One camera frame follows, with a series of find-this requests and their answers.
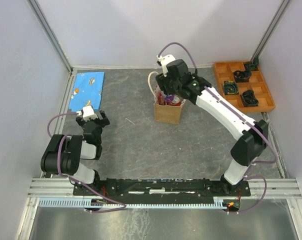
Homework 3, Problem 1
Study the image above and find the blue-green rolled sock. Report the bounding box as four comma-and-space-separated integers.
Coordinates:
222, 80, 239, 96

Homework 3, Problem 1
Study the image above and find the blue space-print cloth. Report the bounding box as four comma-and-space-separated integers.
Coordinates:
68, 71, 105, 112

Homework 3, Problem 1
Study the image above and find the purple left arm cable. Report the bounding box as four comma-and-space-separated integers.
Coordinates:
46, 111, 127, 214

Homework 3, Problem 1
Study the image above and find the aluminium frame rail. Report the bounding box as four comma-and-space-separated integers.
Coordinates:
28, 178, 302, 199

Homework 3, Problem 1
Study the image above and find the brown canvas bag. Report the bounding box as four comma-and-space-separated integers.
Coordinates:
147, 71, 186, 124

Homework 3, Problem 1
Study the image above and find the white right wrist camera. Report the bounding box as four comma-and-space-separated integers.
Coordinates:
157, 54, 176, 67

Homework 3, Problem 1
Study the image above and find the purple soda can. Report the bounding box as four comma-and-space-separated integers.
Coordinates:
164, 94, 175, 103

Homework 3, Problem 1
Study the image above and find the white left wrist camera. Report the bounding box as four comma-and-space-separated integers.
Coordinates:
76, 105, 98, 121

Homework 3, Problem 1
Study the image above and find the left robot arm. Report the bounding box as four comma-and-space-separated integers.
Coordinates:
40, 110, 110, 195

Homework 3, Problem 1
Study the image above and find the orange compartment tray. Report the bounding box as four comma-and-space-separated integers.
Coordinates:
213, 61, 276, 113

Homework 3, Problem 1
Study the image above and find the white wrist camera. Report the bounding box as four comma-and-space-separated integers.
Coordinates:
76, 105, 98, 121
157, 54, 176, 67

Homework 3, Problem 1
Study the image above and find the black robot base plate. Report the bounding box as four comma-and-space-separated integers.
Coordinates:
71, 178, 251, 205

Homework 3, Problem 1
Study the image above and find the blue-green rolled sock corner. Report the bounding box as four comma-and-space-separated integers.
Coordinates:
243, 61, 259, 72

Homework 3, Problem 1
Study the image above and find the dark green sock outside tray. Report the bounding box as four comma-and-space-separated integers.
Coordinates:
252, 56, 259, 65

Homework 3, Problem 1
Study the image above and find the red soda can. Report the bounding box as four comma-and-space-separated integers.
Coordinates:
157, 91, 169, 106
168, 95, 182, 107

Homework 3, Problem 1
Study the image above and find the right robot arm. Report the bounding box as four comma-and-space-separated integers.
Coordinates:
155, 54, 268, 196

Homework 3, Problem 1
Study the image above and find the black rolled sock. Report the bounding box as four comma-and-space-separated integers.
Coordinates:
240, 89, 259, 107
233, 70, 252, 83

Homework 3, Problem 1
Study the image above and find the blue slotted cable duct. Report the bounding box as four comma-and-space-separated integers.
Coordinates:
38, 197, 227, 210

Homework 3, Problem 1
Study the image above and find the black rolled sock lower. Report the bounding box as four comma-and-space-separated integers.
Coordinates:
240, 89, 259, 107

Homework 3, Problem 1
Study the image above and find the black rolled sock upper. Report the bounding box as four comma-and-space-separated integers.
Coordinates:
233, 70, 252, 83

